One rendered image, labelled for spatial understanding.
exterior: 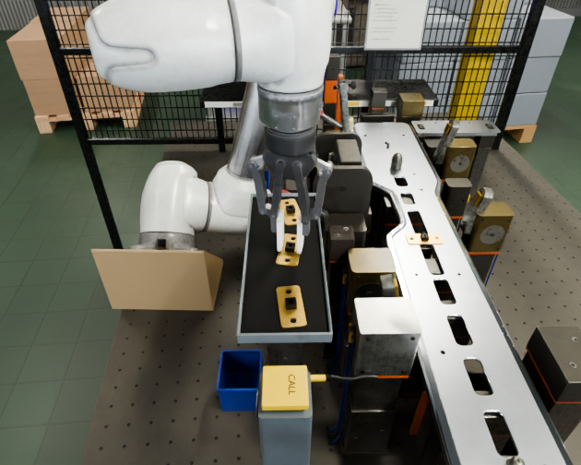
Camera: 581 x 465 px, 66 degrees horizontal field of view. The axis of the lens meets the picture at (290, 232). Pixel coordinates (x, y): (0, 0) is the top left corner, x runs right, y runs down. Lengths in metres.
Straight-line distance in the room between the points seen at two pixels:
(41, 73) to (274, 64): 3.68
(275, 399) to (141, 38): 0.45
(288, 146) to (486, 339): 0.54
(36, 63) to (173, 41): 3.64
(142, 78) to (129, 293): 0.87
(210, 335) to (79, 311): 1.29
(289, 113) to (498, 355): 0.58
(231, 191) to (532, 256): 1.01
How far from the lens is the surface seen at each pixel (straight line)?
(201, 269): 1.21
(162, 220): 1.28
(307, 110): 0.61
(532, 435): 0.85
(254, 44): 0.56
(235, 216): 1.33
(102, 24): 0.57
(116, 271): 1.29
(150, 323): 1.34
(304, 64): 0.58
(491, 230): 1.20
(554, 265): 1.68
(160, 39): 0.55
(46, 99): 4.26
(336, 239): 0.92
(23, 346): 2.44
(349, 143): 1.08
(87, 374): 2.21
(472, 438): 0.81
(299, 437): 0.66
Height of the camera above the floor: 1.68
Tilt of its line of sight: 38 degrees down
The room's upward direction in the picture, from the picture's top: straight up
